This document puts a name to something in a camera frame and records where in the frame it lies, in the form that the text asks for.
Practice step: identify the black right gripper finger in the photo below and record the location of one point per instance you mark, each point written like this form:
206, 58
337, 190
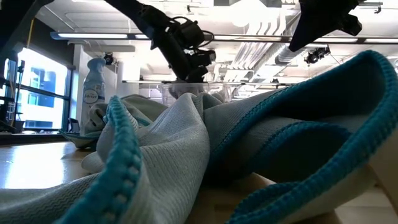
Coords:
303, 35

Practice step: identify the white cloth with teal trim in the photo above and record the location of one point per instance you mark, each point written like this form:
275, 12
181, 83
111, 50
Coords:
174, 155

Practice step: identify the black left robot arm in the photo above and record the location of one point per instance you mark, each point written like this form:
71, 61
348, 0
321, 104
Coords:
161, 37

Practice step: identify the black ceiling spotlight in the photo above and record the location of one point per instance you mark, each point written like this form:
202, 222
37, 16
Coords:
108, 59
315, 55

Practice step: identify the clear plastic bin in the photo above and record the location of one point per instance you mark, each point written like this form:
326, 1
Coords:
217, 91

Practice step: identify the white spray bottle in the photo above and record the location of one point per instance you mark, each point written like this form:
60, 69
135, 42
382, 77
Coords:
93, 81

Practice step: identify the long ceiling light bar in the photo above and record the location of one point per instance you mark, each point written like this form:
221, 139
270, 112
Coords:
93, 35

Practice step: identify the large glass window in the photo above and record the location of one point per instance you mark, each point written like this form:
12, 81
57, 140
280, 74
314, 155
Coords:
43, 93

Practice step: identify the silver ventilation duct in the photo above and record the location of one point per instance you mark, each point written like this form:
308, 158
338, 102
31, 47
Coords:
286, 56

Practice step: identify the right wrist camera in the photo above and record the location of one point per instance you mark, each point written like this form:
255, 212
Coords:
353, 25

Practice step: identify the thin black ceiling rail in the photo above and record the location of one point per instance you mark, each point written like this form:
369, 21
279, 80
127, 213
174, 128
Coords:
143, 81

